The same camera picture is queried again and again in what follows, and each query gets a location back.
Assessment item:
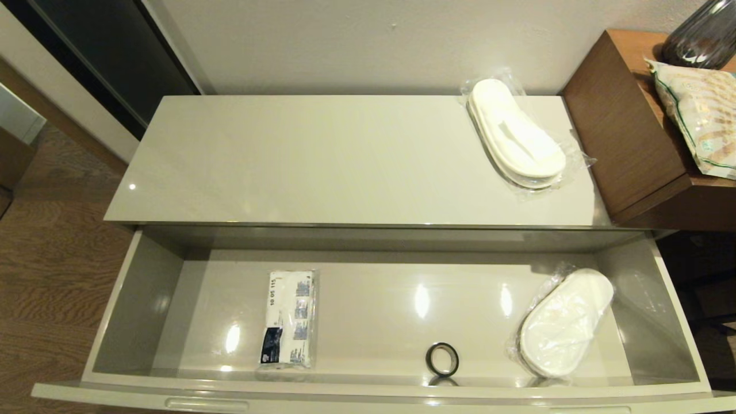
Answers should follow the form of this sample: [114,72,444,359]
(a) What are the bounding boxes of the brown wooden side table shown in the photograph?
[562,29,736,232]

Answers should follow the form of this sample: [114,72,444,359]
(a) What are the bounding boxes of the white tissue packet blue print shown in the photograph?
[259,270,318,369]

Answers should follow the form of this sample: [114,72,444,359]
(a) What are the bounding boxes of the bagged white slippers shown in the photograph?
[506,264,616,380]
[460,69,596,199]

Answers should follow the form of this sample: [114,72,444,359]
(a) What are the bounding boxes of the glossy white cabinet drawer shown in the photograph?
[32,227,736,414]

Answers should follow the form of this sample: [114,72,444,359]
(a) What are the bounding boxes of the dark ribbed glass vase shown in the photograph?
[661,0,736,70]

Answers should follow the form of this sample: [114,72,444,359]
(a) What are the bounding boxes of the white box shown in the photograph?
[0,83,47,144]

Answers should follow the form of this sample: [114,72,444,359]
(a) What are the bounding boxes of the black tape roll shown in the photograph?
[425,343,459,378]

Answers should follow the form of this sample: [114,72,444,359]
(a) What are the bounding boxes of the green-trimmed snack bag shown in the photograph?
[644,57,736,180]

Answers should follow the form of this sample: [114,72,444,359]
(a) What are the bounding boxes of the dark glass sliding door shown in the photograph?
[3,0,202,140]

